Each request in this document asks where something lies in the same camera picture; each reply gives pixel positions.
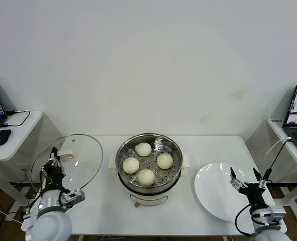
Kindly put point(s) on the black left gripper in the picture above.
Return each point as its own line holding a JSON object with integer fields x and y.
{"x": 54, "y": 175}

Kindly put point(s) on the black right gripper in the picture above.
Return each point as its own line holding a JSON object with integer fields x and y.
{"x": 255, "y": 194}

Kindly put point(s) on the white steamed baozi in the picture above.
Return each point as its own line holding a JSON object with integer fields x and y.
{"x": 146, "y": 177}
{"x": 143, "y": 149}
{"x": 130, "y": 165}
{"x": 164, "y": 161}

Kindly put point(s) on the perforated stainless steamer basket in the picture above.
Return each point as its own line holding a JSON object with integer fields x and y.
{"x": 173, "y": 150}

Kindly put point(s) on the round white plate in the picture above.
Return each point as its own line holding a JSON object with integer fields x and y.
{"x": 213, "y": 190}

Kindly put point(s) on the white side table with mouse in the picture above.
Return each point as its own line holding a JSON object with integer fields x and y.
{"x": 20, "y": 140}

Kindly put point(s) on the black computer mouse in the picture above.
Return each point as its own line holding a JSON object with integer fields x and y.
{"x": 2, "y": 136}

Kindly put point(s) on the white wall socket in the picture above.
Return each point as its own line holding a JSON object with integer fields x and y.
{"x": 25, "y": 167}

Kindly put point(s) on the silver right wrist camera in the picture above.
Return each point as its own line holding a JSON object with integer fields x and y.
{"x": 277, "y": 213}

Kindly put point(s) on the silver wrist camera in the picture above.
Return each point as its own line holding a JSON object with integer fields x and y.
{"x": 277, "y": 213}
{"x": 74, "y": 195}

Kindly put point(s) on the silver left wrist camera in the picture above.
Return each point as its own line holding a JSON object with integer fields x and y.
{"x": 74, "y": 195}

